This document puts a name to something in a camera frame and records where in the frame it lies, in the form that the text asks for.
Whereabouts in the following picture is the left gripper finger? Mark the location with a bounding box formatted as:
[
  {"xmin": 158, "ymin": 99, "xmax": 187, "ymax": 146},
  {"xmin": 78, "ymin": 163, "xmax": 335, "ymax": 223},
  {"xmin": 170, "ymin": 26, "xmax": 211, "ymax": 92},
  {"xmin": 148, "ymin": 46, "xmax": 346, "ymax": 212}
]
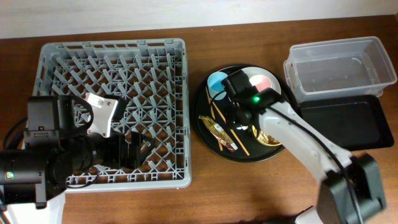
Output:
[
  {"xmin": 129, "ymin": 132, "xmax": 155, "ymax": 156},
  {"xmin": 126, "ymin": 142, "xmax": 142, "ymax": 169}
]

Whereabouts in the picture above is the gold coffee sachet wrapper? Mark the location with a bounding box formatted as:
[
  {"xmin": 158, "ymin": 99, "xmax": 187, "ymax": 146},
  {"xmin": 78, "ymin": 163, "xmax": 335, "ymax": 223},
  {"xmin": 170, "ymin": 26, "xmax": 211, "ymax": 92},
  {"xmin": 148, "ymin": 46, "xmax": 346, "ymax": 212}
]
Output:
[{"xmin": 198, "ymin": 115, "xmax": 238, "ymax": 152}]

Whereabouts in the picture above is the white tissue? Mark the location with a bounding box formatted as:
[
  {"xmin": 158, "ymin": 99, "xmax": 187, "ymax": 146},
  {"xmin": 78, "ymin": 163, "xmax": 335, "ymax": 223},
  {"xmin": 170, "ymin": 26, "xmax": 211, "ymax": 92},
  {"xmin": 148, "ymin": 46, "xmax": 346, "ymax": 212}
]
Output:
[{"xmin": 236, "ymin": 126, "xmax": 249, "ymax": 130}]

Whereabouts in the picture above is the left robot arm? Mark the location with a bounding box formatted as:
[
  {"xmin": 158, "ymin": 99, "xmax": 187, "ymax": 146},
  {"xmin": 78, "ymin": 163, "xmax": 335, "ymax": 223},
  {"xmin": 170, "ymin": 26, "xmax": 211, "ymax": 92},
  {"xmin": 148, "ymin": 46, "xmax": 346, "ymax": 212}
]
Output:
[{"xmin": 1, "ymin": 93, "xmax": 155, "ymax": 223}]

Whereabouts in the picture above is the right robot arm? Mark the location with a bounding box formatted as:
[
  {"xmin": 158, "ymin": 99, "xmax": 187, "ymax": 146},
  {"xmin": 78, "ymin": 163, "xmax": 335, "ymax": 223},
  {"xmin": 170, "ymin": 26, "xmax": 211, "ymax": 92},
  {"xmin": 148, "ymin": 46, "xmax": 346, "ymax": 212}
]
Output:
[{"xmin": 221, "ymin": 70, "xmax": 387, "ymax": 224}]

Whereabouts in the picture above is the grey dishwasher rack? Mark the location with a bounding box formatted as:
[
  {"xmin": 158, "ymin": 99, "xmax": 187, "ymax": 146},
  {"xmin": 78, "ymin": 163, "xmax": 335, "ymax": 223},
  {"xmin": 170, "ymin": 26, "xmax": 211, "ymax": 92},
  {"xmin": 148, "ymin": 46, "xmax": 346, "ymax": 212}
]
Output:
[{"xmin": 33, "ymin": 38, "xmax": 192, "ymax": 194}]

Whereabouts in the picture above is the pink plastic cup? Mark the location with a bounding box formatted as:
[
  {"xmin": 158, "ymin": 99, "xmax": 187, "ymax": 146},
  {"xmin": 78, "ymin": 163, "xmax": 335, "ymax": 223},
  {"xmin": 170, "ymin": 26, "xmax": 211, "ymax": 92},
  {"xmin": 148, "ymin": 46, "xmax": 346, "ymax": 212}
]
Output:
[{"xmin": 249, "ymin": 75, "xmax": 272, "ymax": 92}]

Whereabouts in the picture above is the white round plate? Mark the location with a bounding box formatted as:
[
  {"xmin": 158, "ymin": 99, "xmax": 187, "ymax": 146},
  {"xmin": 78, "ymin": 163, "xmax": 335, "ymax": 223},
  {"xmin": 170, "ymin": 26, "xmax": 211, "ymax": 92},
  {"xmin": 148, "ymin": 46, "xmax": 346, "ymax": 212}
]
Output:
[{"xmin": 242, "ymin": 67, "xmax": 282, "ymax": 94}]

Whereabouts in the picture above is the wooden chopstick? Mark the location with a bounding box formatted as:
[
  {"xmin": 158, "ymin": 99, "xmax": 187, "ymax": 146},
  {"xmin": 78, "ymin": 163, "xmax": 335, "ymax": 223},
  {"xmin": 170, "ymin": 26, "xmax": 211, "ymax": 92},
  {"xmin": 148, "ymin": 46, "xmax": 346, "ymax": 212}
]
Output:
[
  {"xmin": 205, "ymin": 87, "xmax": 223, "ymax": 151},
  {"xmin": 211, "ymin": 100, "xmax": 250, "ymax": 156}
]

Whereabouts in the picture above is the blue plastic cup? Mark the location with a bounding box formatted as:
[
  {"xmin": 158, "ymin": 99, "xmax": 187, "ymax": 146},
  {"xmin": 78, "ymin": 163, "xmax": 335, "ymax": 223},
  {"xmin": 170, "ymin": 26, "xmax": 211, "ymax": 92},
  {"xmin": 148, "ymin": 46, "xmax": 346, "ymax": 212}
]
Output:
[{"xmin": 207, "ymin": 72, "xmax": 228, "ymax": 101}]

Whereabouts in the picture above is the round black tray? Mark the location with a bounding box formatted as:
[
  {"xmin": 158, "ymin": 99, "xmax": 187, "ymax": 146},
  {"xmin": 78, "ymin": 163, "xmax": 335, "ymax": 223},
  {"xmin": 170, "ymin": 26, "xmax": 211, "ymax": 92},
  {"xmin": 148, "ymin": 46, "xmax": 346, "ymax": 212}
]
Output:
[{"xmin": 190, "ymin": 79, "xmax": 284, "ymax": 162}]

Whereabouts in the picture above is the yellow bowl with scraps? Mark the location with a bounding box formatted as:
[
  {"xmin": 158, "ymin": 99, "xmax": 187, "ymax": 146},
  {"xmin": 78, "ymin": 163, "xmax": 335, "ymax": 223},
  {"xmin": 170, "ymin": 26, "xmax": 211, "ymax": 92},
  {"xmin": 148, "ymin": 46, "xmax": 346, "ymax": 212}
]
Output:
[{"xmin": 252, "ymin": 126, "xmax": 281, "ymax": 147}]

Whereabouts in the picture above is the black rectangular bin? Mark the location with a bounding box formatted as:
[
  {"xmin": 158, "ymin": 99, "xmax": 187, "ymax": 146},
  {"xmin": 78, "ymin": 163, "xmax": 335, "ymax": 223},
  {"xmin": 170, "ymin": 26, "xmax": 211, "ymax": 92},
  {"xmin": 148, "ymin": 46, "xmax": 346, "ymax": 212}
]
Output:
[{"xmin": 300, "ymin": 95, "xmax": 394, "ymax": 151}]

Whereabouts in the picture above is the clear plastic bin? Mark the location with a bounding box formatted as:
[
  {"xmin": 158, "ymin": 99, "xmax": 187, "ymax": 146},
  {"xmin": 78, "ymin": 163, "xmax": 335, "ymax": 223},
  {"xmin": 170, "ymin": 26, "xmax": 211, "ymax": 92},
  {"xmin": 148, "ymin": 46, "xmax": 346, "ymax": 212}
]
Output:
[{"xmin": 284, "ymin": 36, "xmax": 397, "ymax": 103}]

